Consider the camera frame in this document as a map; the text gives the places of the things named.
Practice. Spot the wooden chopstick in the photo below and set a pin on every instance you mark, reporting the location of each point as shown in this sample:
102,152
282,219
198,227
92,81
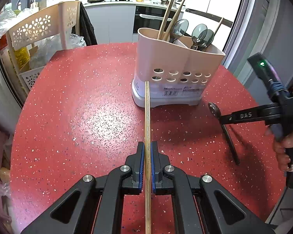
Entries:
170,14
218,26
148,117
166,14
177,11
181,8

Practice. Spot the yellow packet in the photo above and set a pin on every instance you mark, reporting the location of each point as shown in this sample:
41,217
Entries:
22,57

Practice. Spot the black hanging cloth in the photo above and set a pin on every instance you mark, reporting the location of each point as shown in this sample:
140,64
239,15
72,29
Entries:
86,24

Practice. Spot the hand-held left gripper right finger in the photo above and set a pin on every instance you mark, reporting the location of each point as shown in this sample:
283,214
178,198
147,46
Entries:
154,165

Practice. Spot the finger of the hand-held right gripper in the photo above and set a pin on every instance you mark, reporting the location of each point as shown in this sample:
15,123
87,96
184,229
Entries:
244,115

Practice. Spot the pink plastic utensil holder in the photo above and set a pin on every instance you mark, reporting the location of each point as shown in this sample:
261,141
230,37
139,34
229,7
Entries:
161,58

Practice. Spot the pink plastic storage rack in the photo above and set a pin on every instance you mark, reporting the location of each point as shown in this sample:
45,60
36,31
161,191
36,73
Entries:
39,26

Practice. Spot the small dark cooking pot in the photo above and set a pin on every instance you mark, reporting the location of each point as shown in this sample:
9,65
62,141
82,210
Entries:
163,1

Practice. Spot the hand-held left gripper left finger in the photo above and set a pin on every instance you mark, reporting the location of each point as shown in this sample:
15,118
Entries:
141,165

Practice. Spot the crumpled clear plastic bag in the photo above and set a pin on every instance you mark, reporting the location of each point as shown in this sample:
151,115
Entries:
5,22

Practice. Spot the built-in black oven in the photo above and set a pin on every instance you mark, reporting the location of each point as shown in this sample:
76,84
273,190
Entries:
151,17

